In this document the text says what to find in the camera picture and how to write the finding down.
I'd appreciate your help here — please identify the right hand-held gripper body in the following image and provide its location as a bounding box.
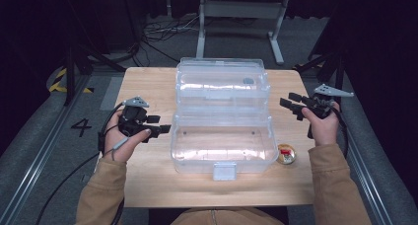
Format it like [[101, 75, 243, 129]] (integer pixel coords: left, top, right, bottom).
[[300, 83, 355, 120]]

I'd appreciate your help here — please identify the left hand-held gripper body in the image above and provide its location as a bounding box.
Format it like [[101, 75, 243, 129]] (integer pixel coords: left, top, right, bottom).
[[117, 96, 152, 144]]

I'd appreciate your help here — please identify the small round gold red ball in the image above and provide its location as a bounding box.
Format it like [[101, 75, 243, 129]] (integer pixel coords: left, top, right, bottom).
[[276, 143, 297, 166]]

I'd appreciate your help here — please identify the clear plastic storage box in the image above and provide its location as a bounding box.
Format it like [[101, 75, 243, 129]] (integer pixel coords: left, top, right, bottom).
[[170, 56, 280, 183]]

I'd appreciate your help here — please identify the person's right hand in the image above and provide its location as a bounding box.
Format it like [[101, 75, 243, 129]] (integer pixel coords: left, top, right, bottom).
[[301, 102, 341, 147]]

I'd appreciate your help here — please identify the person's left hand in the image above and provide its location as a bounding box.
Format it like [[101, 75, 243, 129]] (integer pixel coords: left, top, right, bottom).
[[104, 111, 152, 163]]

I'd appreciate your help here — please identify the black metal stand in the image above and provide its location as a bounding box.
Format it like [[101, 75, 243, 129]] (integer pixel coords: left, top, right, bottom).
[[61, 0, 127, 107], [293, 48, 347, 113]]

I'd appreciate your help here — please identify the yellow black hazard tape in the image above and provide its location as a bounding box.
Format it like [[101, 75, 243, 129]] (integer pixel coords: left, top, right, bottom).
[[48, 67, 95, 95]]

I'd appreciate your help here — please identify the person's tan jacket torso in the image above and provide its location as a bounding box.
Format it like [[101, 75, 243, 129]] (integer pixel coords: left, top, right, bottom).
[[171, 207, 287, 225]]

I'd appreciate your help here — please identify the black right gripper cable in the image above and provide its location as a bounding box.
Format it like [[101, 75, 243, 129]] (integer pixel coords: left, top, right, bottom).
[[329, 105, 350, 159]]

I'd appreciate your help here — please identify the tangle of floor cables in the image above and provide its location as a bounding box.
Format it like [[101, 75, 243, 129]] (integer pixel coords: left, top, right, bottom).
[[141, 13, 202, 68]]

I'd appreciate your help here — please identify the grey metal desk frame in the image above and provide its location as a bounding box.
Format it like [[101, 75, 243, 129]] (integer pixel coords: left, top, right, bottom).
[[195, 0, 290, 66]]

